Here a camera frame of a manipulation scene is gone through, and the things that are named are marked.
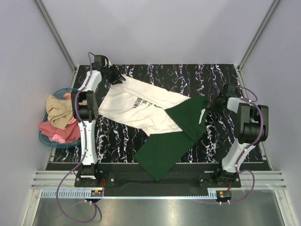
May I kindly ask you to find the cream and green t-shirt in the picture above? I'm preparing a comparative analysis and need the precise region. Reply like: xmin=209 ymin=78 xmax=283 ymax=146
xmin=99 ymin=77 xmax=209 ymax=181

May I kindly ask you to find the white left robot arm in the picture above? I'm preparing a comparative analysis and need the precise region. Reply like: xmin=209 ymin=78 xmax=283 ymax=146
xmin=71 ymin=52 xmax=126 ymax=186

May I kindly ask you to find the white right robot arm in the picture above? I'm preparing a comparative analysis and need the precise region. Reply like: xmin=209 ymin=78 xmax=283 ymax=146
xmin=209 ymin=84 xmax=269 ymax=187

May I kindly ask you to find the beige t-shirt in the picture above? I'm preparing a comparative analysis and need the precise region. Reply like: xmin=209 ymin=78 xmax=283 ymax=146
xmin=46 ymin=95 xmax=73 ymax=130

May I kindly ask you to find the pink t-shirt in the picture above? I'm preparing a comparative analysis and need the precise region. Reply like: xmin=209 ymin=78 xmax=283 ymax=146
xmin=39 ymin=93 xmax=80 ymax=143

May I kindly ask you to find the teal laundry basket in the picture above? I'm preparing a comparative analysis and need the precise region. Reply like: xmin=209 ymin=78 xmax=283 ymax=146
xmin=39 ymin=88 xmax=80 ymax=148

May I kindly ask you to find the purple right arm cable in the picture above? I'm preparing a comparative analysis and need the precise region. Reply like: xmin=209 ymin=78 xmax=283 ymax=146
xmin=195 ymin=86 xmax=264 ymax=204

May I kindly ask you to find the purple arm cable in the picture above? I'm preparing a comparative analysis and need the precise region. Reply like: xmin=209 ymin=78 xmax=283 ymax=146
xmin=195 ymin=86 xmax=264 ymax=204
xmin=56 ymin=52 xmax=103 ymax=222

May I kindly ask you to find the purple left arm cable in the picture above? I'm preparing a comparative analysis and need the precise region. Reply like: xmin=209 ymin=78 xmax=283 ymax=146
xmin=56 ymin=52 xmax=103 ymax=222

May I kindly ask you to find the left aluminium frame post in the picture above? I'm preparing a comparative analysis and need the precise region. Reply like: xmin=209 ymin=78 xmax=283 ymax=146
xmin=33 ymin=0 xmax=77 ymax=72

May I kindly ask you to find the aluminium frame post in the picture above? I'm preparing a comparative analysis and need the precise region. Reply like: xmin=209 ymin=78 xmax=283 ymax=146
xmin=237 ymin=0 xmax=282 ymax=71
xmin=33 ymin=0 xmax=77 ymax=72

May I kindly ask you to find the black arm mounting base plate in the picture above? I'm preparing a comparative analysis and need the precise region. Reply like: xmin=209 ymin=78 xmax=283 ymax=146
xmin=46 ymin=162 xmax=271 ymax=197

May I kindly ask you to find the right aluminium frame post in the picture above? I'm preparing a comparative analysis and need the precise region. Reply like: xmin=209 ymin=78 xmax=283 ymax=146
xmin=237 ymin=0 xmax=282 ymax=71

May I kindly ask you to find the grey slotted cable duct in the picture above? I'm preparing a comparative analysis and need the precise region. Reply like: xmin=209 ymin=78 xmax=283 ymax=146
xmin=41 ymin=189 xmax=217 ymax=200

